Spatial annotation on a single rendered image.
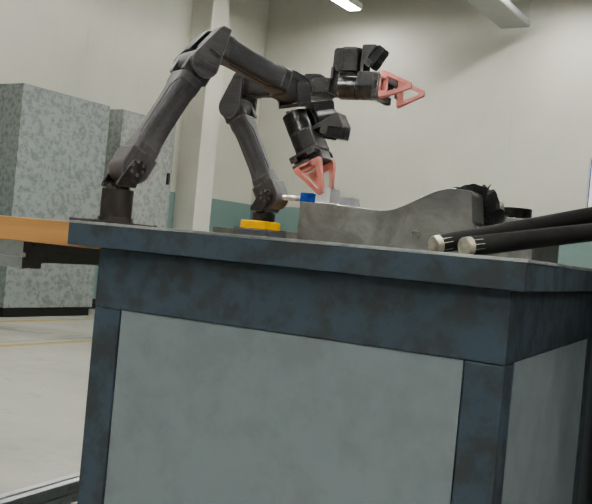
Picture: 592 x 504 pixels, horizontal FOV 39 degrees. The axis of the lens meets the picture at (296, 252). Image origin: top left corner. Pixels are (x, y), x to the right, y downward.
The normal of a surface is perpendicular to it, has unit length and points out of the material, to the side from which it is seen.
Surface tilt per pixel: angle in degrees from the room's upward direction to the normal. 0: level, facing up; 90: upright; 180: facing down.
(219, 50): 90
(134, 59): 90
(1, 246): 90
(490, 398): 90
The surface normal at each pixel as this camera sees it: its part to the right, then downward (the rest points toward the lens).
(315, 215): -0.46, -0.04
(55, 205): 0.84, 0.08
